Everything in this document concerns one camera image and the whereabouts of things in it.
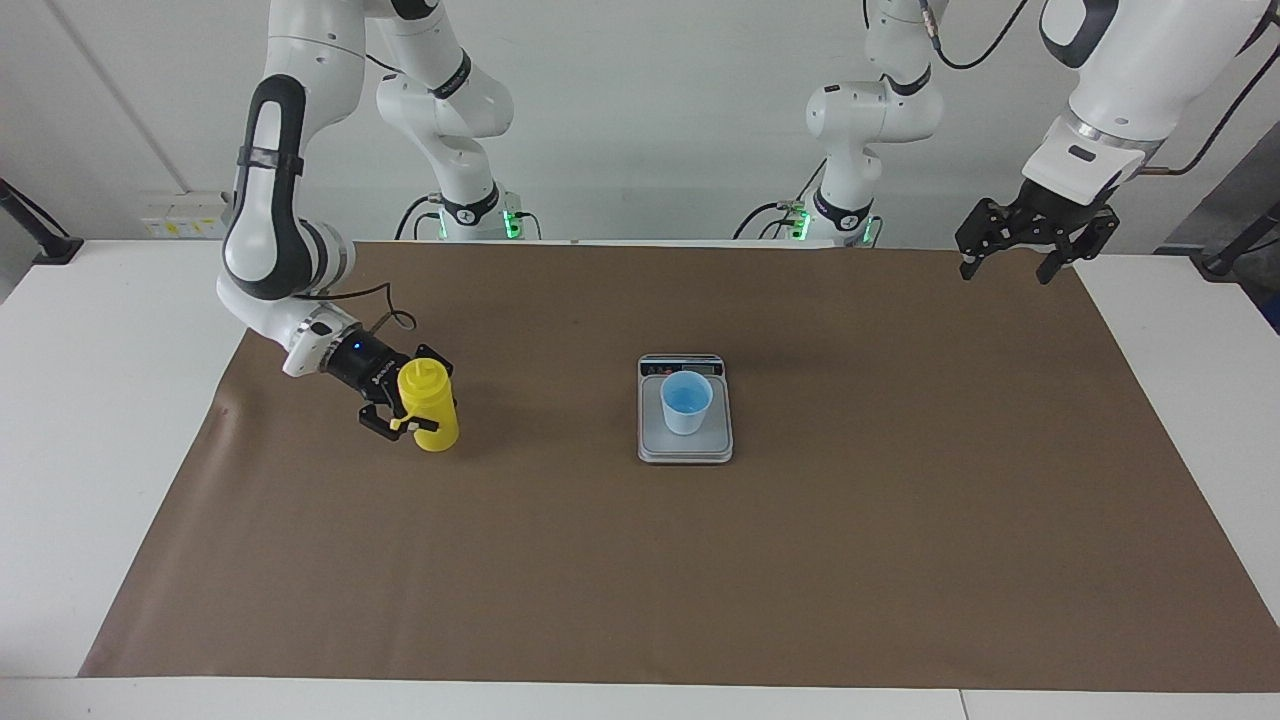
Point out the black clamp stand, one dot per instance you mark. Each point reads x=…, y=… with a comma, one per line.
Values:
x=55, y=247
x=1225, y=262

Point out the yellow squeeze bottle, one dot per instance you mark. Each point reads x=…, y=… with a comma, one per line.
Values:
x=432, y=405

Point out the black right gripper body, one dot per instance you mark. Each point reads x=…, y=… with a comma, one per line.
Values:
x=365, y=365

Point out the light blue plastic cup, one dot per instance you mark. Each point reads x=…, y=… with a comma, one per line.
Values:
x=687, y=410

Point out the silver digital kitchen scale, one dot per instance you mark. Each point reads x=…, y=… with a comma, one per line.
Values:
x=720, y=440

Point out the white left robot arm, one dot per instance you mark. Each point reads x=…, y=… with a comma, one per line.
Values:
x=1150, y=70

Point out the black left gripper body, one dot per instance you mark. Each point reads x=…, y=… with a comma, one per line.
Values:
x=1055, y=215

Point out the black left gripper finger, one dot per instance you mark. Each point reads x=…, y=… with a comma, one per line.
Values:
x=987, y=228
x=1082, y=240

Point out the brown paper table mat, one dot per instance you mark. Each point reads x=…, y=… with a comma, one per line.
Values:
x=640, y=570

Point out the white wall outlet box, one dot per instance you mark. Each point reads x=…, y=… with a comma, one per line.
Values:
x=185, y=222

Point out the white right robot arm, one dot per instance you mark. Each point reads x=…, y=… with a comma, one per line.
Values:
x=265, y=240

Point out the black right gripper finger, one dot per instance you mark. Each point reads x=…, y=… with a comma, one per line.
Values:
x=435, y=357
x=380, y=420

